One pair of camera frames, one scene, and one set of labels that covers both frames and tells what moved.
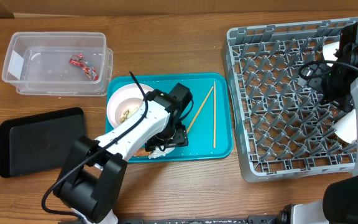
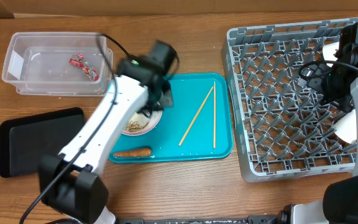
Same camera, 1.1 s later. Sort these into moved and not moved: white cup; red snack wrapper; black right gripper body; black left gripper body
Moved: black left gripper body
Not moved: white cup; black right gripper body; red snack wrapper
